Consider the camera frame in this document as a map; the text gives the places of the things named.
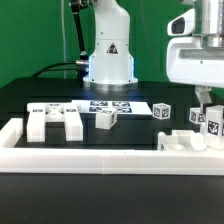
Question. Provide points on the white tagged cube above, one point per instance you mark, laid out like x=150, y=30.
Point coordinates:
x=161, y=111
x=196, y=116

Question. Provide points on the white chair seat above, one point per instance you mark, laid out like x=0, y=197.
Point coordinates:
x=181, y=140

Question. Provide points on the white chair back frame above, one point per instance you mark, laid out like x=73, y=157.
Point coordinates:
x=42, y=113

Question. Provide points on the white U-shaped boundary fence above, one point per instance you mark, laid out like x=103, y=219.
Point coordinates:
x=45, y=160

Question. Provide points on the black raised platform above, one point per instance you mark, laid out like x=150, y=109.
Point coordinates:
x=15, y=95

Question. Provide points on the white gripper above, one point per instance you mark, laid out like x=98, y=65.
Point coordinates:
x=195, y=53

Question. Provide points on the white flat tag board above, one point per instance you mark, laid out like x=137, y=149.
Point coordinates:
x=123, y=107

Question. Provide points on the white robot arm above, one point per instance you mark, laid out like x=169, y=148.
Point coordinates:
x=110, y=66

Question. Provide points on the white tagged cube right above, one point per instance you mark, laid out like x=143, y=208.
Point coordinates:
x=196, y=116

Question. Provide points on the white tagged cube middle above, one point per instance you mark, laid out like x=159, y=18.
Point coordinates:
x=161, y=111

